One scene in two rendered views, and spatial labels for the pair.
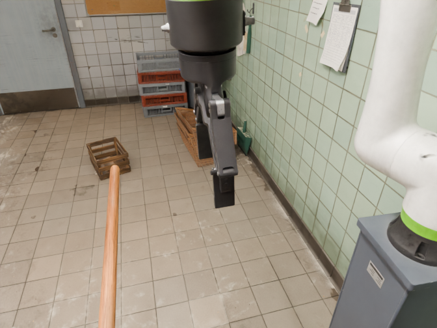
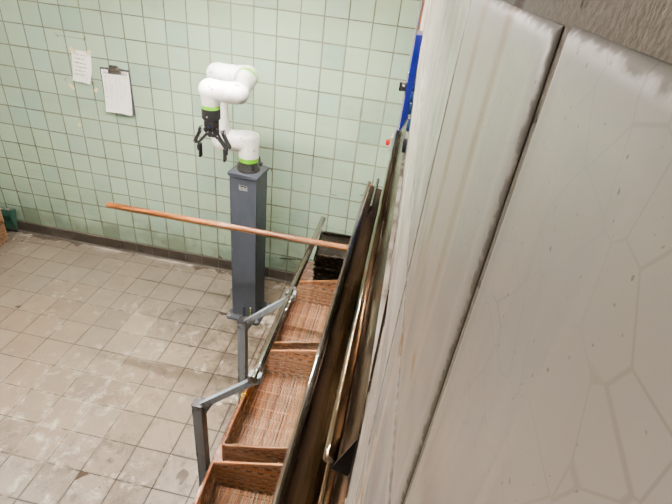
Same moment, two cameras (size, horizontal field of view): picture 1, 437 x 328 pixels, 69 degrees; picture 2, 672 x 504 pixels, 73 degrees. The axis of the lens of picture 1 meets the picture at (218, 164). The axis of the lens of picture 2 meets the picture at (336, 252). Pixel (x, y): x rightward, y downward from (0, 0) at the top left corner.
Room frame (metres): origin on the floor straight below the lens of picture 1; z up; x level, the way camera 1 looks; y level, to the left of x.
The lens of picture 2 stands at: (-1.03, 1.86, 2.40)
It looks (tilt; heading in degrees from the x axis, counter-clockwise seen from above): 33 degrees down; 291
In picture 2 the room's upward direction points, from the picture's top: 7 degrees clockwise
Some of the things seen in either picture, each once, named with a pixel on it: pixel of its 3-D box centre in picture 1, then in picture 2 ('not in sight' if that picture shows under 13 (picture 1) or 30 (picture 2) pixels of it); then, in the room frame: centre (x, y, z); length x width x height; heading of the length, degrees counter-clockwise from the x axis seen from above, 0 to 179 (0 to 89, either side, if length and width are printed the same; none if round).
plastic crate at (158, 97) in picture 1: (163, 94); not in sight; (4.18, 0.76, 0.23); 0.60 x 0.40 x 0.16; 105
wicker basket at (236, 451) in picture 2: not in sight; (295, 404); (-0.46, 0.64, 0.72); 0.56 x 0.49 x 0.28; 105
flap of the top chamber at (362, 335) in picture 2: not in sight; (397, 193); (-0.72, 0.56, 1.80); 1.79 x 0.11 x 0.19; 105
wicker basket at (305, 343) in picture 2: not in sight; (321, 318); (-0.31, 0.06, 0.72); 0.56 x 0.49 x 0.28; 104
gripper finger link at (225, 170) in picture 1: (226, 179); not in sight; (0.35, -0.01, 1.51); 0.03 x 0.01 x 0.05; 13
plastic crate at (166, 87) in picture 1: (161, 83); not in sight; (4.18, 0.77, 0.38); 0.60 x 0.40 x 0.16; 103
